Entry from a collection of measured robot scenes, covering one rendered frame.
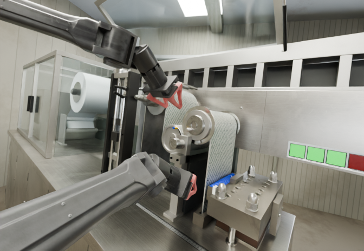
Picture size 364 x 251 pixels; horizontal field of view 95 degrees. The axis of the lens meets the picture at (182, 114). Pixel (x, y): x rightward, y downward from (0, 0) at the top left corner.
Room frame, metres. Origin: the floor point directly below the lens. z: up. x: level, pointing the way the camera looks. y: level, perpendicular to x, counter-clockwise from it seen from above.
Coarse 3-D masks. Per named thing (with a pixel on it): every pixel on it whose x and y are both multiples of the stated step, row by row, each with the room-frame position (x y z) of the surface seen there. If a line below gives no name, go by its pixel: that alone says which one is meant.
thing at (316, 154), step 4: (308, 148) 0.67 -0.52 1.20; (312, 148) 0.67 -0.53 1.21; (316, 148) 0.66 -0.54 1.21; (308, 152) 0.67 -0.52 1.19; (312, 152) 0.66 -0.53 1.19; (316, 152) 0.66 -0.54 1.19; (320, 152) 0.65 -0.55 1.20; (308, 156) 0.67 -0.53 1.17; (312, 156) 0.66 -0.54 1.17; (316, 156) 0.66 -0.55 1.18; (320, 156) 0.65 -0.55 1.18; (316, 160) 0.65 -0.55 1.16; (320, 160) 0.65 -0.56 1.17
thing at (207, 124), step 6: (192, 114) 0.64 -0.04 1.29; (198, 114) 0.62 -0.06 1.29; (204, 114) 0.61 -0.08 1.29; (186, 120) 0.66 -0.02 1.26; (204, 120) 0.61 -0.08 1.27; (186, 126) 0.65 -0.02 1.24; (210, 126) 0.60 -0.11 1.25; (186, 132) 0.65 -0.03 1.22; (204, 132) 0.60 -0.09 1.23; (192, 138) 0.63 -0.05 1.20; (198, 138) 0.62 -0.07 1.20
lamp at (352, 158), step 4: (352, 156) 0.59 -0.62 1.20; (356, 156) 0.59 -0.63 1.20; (360, 156) 0.58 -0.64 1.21; (352, 160) 0.59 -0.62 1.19; (356, 160) 0.59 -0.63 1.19; (360, 160) 0.58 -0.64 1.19; (352, 164) 0.59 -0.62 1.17; (356, 164) 0.59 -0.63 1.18; (360, 164) 0.58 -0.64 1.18; (352, 168) 0.59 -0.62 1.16; (356, 168) 0.59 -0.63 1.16; (360, 168) 0.58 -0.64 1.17
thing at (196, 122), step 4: (192, 116) 0.63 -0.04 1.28; (196, 116) 0.62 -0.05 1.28; (200, 116) 0.62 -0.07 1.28; (188, 120) 0.64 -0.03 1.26; (192, 120) 0.63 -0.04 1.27; (196, 120) 0.62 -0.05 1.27; (200, 120) 0.60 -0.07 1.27; (188, 124) 0.64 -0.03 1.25; (192, 124) 0.62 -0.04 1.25; (196, 124) 0.61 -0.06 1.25; (200, 124) 0.60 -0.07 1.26; (204, 124) 0.61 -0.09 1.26; (196, 128) 0.62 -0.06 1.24; (200, 128) 0.60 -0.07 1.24; (192, 132) 0.62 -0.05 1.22; (196, 132) 0.61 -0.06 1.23; (200, 132) 0.60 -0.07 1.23
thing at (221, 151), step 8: (216, 144) 0.63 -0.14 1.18; (224, 144) 0.69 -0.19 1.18; (232, 144) 0.76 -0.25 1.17; (216, 152) 0.64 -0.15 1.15; (224, 152) 0.70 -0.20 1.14; (232, 152) 0.77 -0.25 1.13; (208, 160) 0.60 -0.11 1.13; (216, 160) 0.65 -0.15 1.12; (224, 160) 0.71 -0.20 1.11; (232, 160) 0.78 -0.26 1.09; (208, 168) 0.60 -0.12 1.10; (216, 168) 0.65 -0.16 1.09; (224, 168) 0.72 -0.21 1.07; (208, 176) 0.61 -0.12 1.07; (216, 176) 0.66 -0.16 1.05; (224, 176) 0.72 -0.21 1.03; (208, 184) 0.61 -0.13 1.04
